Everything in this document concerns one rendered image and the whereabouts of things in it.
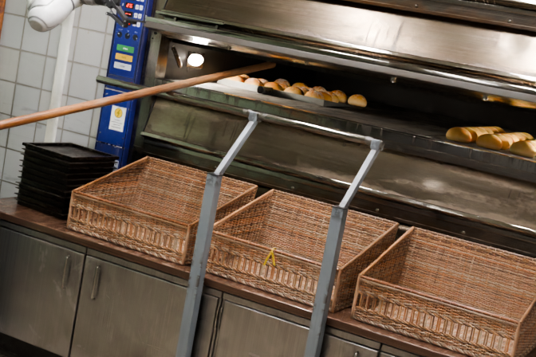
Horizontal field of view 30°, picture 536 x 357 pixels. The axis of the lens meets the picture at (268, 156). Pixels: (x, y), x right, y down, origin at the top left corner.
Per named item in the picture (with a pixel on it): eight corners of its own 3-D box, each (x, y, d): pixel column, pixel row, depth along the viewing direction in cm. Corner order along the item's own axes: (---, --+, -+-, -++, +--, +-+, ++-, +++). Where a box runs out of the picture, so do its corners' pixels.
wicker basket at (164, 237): (136, 217, 429) (147, 154, 425) (249, 251, 403) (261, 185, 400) (62, 228, 386) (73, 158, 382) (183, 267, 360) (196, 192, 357)
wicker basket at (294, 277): (260, 254, 402) (272, 187, 399) (388, 293, 376) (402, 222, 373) (194, 269, 360) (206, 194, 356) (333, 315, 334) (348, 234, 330)
